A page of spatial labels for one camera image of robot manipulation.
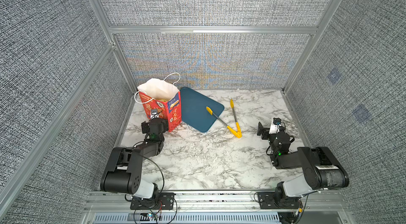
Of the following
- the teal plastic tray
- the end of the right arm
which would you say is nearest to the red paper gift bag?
the teal plastic tray

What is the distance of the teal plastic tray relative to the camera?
3.36 feet

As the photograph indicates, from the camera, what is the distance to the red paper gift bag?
2.72ft

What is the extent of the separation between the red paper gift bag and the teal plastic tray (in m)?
0.05

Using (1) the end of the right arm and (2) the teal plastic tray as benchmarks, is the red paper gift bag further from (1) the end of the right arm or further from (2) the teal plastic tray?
(1) the end of the right arm
